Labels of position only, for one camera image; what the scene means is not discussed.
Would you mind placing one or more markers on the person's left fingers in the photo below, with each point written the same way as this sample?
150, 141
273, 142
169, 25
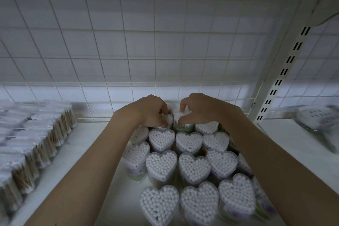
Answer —
162, 113

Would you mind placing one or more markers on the green-based heart cotton swab box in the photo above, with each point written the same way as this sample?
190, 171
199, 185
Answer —
182, 123

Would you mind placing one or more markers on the white slotted shelf upright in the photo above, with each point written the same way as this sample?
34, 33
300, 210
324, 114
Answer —
288, 59

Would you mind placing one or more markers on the small clear cotton swab box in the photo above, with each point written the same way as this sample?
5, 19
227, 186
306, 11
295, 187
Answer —
168, 121

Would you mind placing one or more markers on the person's left forearm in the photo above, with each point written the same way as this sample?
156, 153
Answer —
84, 170

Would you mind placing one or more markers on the rows of bagged wooden swabs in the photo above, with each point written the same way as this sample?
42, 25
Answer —
29, 141

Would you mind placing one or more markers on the person's left hand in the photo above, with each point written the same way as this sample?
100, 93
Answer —
144, 112

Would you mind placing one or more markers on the group of heart-shaped swab boxes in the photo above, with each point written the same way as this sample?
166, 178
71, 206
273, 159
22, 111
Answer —
190, 167

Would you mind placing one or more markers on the person's right fingers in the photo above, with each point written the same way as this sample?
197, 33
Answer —
184, 112

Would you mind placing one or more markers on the person's right forearm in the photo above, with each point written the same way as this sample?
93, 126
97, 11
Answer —
278, 172

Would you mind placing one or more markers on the person's right hand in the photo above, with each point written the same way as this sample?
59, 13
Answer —
205, 109

